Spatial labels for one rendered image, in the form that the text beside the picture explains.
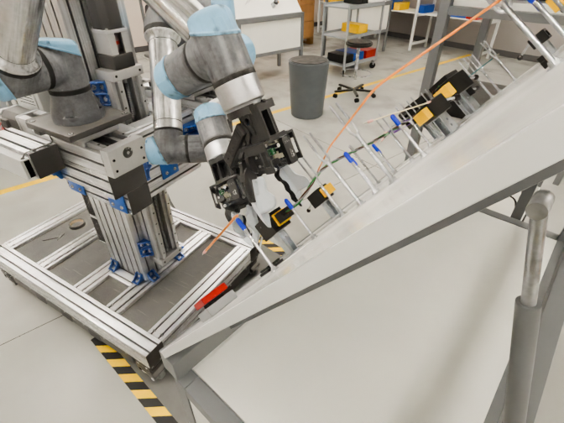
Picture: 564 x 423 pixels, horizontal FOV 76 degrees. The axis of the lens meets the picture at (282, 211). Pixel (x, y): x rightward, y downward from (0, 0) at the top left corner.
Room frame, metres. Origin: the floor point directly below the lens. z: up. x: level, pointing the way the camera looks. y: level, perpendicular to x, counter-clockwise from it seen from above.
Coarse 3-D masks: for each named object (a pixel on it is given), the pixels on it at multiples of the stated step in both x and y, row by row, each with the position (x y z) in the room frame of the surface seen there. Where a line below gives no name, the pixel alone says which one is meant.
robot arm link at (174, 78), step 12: (180, 48) 0.64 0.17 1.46; (168, 60) 0.65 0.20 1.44; (180, 60) 0.62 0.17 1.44; (156, 72) 0.66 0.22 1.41; (168, 72) 0.64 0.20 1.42; (180, 72) 0.62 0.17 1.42; (192, 72) 0.61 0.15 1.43; (156, 84) 0.66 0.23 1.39; (168, 84) 0.64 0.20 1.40; (180, 84) 0.63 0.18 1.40; (192, 84) 0.63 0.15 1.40; (204, 84) 0.63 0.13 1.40; (168, 96) 0.66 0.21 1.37; (180, 96) 0.66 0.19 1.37
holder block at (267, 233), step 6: (276, 210) 0.57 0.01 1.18; (270, 216) 0.56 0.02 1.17; (258, 222) 0.56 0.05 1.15; (288, 222) 0.56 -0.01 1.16; (258, 228) 0.57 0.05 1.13; (264, 228) 0.55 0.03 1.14; (270, 228) 0.54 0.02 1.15; (276, 228) 0.54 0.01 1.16; (282, 228) 0.54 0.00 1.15; (264, 234) 0.56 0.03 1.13; (270, 234) 0.54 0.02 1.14
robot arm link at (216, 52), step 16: (192, 16) 0.61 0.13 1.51; (208, 16) 0.60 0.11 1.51; (224, 16) 0.61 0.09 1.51; (192, 32) 0.61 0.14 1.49; (208, 32) 0.59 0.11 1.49; (224, 32) 0.60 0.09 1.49; (240, 32) 0.62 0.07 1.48; (192, 48) 0.61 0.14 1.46; (208, 48) 0.59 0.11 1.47; (224, 48) 0.59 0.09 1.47; (240, 48) 0.60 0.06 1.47; (192, 64) 0.61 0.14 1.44; (208, 64) 0.59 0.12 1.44; (224, 64) 0.58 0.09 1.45; (240, 64) 0.59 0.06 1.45; (208, 80) 0.62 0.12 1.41; (224, 80) 0.57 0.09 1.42
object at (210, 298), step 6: (216, 288) 0.41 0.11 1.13; (222, 288) 0.41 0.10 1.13; (210, 294) 0.40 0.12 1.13; (216, 294) 0.40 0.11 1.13; (222, 294) 0.41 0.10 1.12; (198, 300) 0.39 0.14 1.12; (204, 300) 0.38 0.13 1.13; (210, 300) 0.39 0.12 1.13; (216, 300) 0.40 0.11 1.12; (198, 306) 0.39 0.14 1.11; (204, 306) 0.40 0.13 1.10
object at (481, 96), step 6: (474, 84) 1.57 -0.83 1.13; (486, 84) 1.57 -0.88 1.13; (492, 84) 1.57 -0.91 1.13; (498, 84) 1.57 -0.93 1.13; (474, 90) 1.49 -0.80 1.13; (480, 90) 1.49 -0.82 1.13; (492, 90) 1.49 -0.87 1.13; (474, 96) 1.42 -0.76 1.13; (480, 96) 1.42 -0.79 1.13; (486, 96) 1.42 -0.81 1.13; (450, 102) 1.36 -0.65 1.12; (480, 102) 1.34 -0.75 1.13; (450, 108) 1.36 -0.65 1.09; (456, 108) 1.35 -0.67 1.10; (450, 114) 1.36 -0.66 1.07; (456, 114) 1.34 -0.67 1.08; (462, 114) 1.33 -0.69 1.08
